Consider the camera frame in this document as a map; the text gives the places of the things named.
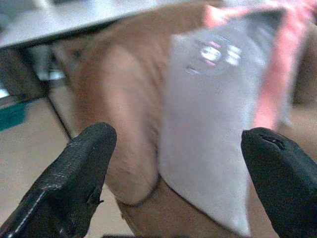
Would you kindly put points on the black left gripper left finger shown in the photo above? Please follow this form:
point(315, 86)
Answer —
point(67, 178)

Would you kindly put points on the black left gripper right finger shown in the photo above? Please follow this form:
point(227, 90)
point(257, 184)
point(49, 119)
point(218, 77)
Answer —
point(284, 178)

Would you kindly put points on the brown sofa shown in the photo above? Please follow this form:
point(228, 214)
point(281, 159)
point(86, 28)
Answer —
point(119, 99)

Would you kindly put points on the teal mat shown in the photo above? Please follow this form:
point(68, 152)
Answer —
point(12, 116)

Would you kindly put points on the white table with black frame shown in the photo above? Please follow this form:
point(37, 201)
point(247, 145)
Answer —
point(62, 22)

